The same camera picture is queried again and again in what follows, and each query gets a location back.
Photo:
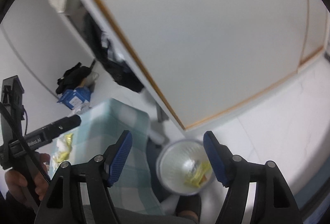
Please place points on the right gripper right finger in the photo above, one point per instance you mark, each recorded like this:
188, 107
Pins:
220, 158

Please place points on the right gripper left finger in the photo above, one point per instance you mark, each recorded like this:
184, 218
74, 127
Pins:
115, 157

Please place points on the white tissue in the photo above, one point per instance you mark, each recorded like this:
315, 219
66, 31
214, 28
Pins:
62, 150

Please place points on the large yellow clear snack bag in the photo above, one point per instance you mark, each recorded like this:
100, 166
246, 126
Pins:
196, 176

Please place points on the round clear trash bin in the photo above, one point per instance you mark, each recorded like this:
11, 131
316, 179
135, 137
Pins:
175, 160

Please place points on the checkered teal tablecloth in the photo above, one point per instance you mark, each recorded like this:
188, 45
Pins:
100, 127

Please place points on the blue facial tissue box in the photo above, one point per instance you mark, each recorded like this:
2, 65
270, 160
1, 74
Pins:
72, 98

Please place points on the black clothing pile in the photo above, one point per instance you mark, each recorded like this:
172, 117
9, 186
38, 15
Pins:
72, 78

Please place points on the white wood-trimmed cabinet door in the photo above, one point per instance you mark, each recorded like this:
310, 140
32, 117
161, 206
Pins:
202, 59

